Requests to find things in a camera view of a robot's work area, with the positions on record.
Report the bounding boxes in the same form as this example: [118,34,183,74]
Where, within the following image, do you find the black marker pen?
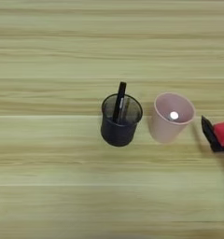
[112,81,127,124]

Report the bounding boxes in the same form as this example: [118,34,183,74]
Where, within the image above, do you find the pink plastic cup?
[148,91,196,145]

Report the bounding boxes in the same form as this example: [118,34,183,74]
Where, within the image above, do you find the black mesh pen holder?
[100,92,144,148]

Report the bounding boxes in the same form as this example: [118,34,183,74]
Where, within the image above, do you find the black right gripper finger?
[201,115,224,153]

